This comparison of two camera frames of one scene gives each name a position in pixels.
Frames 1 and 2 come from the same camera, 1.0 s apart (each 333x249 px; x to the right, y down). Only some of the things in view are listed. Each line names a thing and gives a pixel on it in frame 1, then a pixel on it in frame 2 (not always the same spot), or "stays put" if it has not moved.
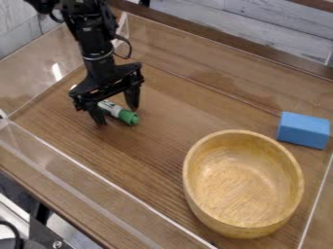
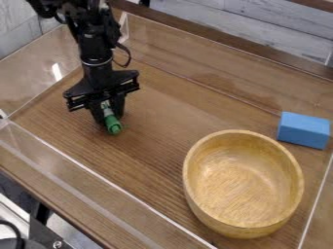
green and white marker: (113, 109) → (112, 121)
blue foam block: (304, 129) stays put
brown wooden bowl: (243, 182) stays put
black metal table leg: (42, 213) stays put
